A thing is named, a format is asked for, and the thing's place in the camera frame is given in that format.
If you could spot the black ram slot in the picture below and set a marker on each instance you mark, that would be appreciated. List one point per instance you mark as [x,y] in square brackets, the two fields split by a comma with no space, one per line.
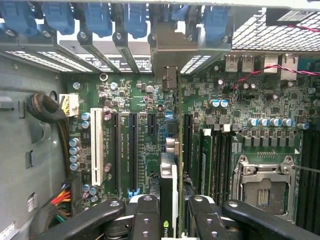
[301,187]
[230,165]
[316,187]
[308,187]
[223,165]
[216,165]

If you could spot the black short expansion slot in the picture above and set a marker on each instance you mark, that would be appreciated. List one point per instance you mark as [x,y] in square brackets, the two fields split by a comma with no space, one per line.
[152,125]

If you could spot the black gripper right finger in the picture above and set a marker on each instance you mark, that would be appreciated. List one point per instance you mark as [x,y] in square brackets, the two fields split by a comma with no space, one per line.
[207,220]

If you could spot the blue slot retention clip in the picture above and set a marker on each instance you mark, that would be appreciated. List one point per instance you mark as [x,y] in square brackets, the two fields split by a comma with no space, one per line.
[98,21]
[16,18]
[215,22]
[58,18]
[135,21]
[179,12]

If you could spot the black open pc case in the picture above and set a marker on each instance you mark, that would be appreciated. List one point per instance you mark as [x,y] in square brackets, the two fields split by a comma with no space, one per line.
[20,140]

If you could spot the green motherboard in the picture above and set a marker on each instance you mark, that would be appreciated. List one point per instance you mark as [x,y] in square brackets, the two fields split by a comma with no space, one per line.
[262,105]

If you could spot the metal cpu socket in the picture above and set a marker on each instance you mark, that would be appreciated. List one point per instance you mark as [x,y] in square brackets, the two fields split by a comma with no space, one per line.
[262,180]

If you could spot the white power connector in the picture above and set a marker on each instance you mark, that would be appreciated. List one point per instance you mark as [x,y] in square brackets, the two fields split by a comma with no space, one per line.
[71,105]

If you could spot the black long expansion slot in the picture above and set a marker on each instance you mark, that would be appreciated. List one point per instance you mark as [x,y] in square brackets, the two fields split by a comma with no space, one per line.
[116,152]
[188,142]
[133,152]

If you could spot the thin metal locking lever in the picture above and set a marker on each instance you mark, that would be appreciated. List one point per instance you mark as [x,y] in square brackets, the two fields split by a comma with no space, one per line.
[307,168]

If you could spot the white pci expansion slot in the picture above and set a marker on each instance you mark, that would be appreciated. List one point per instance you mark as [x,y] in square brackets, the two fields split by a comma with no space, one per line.
[97,145]

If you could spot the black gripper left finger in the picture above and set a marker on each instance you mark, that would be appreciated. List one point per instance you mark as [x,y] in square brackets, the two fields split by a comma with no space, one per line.
[145,220]

